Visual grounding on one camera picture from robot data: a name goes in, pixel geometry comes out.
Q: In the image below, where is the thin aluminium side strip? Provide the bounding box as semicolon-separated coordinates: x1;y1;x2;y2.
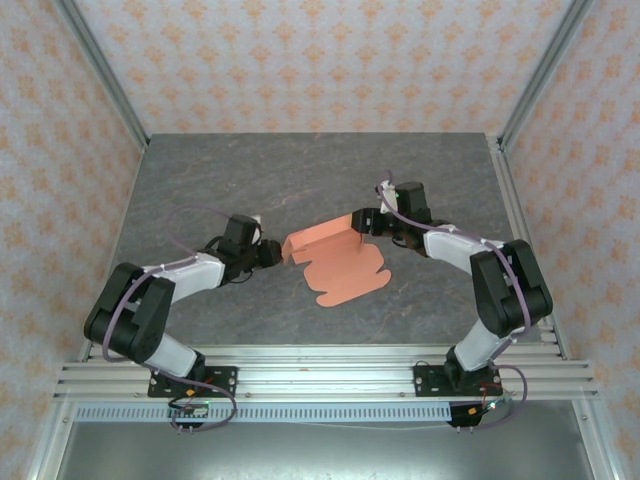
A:
79;142;151;361

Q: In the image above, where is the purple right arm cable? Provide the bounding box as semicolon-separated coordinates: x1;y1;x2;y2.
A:
379;169;534;432

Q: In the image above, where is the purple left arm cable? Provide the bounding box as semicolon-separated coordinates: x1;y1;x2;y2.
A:
101;205;236;435

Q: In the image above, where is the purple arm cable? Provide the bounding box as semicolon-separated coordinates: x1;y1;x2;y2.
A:
379;169;534;432
101;205;236;435

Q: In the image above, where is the aluminium frame post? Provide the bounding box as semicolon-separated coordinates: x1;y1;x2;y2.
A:
497;0;599;151
52;0;151;151

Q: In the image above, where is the grey slotted cable duct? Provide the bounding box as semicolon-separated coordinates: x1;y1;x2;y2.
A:
74;403;454;424

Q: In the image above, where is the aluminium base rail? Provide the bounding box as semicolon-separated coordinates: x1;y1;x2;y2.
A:
54;344;599;401

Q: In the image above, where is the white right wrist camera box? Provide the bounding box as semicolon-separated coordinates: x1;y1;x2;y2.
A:
377;178;401;216

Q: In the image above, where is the orange paper box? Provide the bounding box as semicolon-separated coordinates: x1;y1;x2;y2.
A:
282;212;392;307

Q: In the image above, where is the wide aluminium side rail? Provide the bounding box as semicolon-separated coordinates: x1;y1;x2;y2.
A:
488;134;571;361

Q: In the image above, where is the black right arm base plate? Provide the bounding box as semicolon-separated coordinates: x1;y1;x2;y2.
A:
413;364;501;399

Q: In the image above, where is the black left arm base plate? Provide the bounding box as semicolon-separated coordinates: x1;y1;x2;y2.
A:
147;366;239;399

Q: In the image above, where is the aluminium frame leg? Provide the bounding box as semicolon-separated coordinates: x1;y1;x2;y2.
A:
27;399;76;480
572;399;619;480

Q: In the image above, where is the grey metal sheet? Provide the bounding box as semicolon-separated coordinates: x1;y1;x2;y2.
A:
54;422;596;480

